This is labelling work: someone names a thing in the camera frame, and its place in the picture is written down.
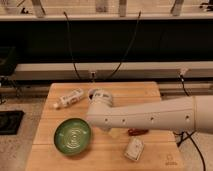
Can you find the green ceramic bowl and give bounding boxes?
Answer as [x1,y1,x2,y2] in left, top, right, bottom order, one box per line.
[54,118,92,156]

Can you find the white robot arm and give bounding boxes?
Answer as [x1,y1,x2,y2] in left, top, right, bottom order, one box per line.
[87,89,213,134]

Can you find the brown chili pepper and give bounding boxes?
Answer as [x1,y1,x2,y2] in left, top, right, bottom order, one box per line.
[128,129,148,136]

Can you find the white wrapped packet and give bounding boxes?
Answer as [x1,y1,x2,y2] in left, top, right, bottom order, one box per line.
[124,138,144,161]

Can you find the white paper cup with coffee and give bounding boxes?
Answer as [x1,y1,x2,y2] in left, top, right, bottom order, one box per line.
[88,88,97,101]

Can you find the white plastic bottle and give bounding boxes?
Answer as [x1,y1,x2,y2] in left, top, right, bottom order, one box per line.
[53,88,84,109]

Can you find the black floor mat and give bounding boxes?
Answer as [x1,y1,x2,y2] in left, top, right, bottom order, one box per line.
[0,110,24,135]

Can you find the black box at left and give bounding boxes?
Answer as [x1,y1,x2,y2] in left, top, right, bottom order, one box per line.
[0,47,17,76]

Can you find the white wall power outlet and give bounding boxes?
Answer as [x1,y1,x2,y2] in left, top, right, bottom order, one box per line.
[89,70,97,81]

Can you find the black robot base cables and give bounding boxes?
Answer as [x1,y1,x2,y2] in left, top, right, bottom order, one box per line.
[173,130,208,171]

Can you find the right wall outlet with cable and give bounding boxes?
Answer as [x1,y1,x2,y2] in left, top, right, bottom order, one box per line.
[179,68,189,96]

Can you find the black cable right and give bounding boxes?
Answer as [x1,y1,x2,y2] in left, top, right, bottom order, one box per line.
[105,10,142,81]

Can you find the black cable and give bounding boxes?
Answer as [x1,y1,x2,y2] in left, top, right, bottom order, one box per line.
[105,10,142,81]
[62,11,82,81]

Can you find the black cable left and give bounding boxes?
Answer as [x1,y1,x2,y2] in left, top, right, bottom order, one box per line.
[62,11,82,81]

